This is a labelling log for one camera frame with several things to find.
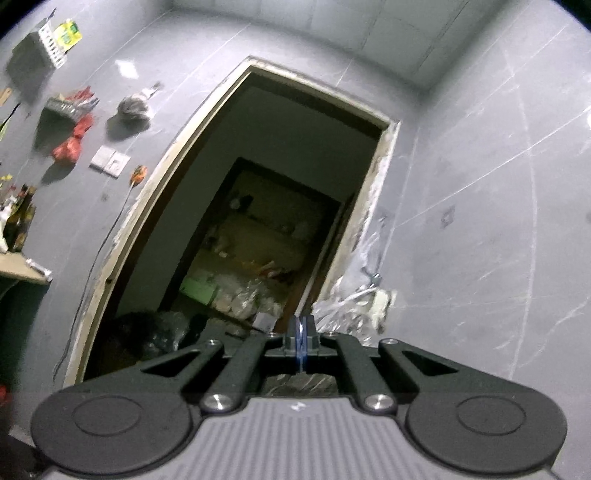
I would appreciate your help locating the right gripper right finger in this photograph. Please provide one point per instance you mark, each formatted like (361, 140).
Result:
(371, 377)

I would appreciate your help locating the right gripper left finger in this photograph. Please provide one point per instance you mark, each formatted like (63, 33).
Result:
(217, 378)

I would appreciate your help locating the green box on shelf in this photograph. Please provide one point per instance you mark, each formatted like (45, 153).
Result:
(201, 290)

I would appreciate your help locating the hanging plastic bag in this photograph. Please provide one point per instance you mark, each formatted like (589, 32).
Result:
(358, 304)

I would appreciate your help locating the dark wooden shelf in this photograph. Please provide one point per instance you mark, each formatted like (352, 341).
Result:
(259, 241)

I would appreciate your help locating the orange wall hook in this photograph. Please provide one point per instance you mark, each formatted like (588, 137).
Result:
(138, 175)

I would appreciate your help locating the white wall switch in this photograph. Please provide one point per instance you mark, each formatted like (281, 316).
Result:
(109, 161)

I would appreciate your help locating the red bag on wall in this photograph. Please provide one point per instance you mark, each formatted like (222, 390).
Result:
(78, 108)

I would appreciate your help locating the grey bag on wall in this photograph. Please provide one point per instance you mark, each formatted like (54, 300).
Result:
(136, 107)

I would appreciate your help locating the white wall rack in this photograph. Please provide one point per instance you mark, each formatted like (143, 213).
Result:
(48, 44)

